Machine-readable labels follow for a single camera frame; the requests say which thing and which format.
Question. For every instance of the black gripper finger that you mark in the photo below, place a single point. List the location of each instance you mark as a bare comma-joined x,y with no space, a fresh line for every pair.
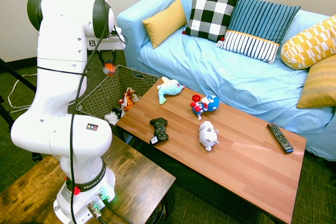
100,57
114,56

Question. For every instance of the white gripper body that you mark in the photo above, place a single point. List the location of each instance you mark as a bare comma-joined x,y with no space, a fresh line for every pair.
107,43

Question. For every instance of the orange toy car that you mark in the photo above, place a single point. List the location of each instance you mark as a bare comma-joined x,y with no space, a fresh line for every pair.
109,68

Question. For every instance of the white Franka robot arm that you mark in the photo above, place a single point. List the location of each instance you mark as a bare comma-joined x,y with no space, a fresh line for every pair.
60,77

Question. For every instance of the brown wicker basket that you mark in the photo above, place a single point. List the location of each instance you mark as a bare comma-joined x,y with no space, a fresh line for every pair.
105,93

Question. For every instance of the orange tiger plush toy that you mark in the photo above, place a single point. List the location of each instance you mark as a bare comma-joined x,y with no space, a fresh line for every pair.
128,102

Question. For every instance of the fluffy white plush toy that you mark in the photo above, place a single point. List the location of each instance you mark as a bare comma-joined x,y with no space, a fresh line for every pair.
111,117

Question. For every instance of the blue fish plush toy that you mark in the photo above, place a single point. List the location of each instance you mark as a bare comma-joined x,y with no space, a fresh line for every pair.
170,89

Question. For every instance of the plain mustard cushion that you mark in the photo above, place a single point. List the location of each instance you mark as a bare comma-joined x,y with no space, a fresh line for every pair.
165,22

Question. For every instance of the black game controller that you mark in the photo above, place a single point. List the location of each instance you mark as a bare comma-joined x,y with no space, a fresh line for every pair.
160,129

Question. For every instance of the small black labelled adapter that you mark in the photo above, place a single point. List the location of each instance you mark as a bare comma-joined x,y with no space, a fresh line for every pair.
153,140

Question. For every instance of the black white checked cushion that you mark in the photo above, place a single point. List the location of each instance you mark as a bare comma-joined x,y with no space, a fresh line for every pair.
210,16

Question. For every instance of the red blue plush figure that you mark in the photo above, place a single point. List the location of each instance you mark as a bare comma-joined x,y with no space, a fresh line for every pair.
210,103

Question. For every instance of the light blue covered sofa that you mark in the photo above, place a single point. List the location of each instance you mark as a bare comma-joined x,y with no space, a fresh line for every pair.
236,77

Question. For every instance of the rustic wooden robot stand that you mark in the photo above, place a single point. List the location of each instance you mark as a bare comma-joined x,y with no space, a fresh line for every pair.
136,182

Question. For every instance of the blue striped cushion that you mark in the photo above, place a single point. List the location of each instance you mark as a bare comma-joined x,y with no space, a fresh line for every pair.
262,16

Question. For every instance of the wooden coffee table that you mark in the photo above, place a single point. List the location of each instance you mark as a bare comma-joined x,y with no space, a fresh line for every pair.
236,169

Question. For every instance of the black remote control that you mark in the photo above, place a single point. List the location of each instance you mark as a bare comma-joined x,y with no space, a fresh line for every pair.
279,137

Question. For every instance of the yellow white patterned cushion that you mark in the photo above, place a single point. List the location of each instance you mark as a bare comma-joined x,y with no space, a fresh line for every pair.
309,45

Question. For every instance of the mustard textured cushion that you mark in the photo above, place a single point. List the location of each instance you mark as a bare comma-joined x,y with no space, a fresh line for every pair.
320,85

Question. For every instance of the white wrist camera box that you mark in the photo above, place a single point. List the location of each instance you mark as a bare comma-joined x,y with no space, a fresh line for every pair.
116,33

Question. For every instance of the black camera tripod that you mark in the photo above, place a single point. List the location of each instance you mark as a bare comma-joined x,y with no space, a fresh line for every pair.
18,75

